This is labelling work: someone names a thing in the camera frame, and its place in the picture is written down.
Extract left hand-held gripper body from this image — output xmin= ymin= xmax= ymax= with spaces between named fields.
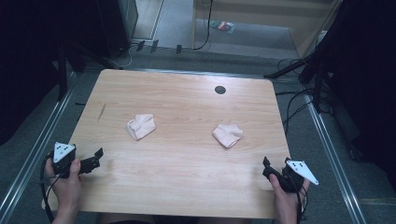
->
xmin=50 ymin=142 xmax=83 ymax=179

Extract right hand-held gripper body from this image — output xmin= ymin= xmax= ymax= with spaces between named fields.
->
xmin=277 ymin=158 xmax=319 ymax=194

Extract pale pink sock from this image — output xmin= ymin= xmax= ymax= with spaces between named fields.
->
xmin=125 ymin=113 xmax=157 ymax=141
xmin=211 ymin=123 xmax=245 ymax=149

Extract person's right hand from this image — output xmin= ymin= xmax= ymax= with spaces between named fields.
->
xmin=268 ymin=173 xmax=311 ymax=219

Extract person's left hand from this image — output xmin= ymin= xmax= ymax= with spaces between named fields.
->
xmin=44 ymin=158 xmax=83 ymax=217

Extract black metal tripod stand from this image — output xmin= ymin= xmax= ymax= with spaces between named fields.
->
xmin=262 ymin=46 xmax=331 ymax=114

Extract dark cabinet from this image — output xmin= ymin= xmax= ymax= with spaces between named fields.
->
xmin=95 ymin=0 xmax=140 ymax=60

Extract colourful flat packet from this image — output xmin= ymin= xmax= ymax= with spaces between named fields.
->
xmin=209 ymin=20 xmax=236 ymax=35

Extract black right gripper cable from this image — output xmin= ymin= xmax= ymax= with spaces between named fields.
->
xmin=291 ymin=175 xmax=310 ymax=224

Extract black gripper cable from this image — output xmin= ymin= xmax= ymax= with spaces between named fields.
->
xmin=291 ymin=175 xmax=310 ymax=224
xmin=39 ymin=151 xmax=64 ymax=224

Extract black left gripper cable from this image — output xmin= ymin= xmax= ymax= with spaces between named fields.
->
xmin=39 ymin=151 xmax=64 ymax=224

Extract metal floor rail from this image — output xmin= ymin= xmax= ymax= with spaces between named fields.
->
xmin=0 ymin=70 xmax=78 ymax=220
xmin=302 ymin=92 xmax=368 ymax=224

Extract black floor cables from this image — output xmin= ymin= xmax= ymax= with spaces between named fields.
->
xmin=275 ymin=57 xmax=316 ymax=135

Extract white floor cable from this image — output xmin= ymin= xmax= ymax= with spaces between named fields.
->
xmin=108 ymin=45 xmax=138 ymax=70

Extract black hanging cable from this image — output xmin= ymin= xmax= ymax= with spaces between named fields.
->
xmin=191 ymin=0 xmax=215 ymax=51

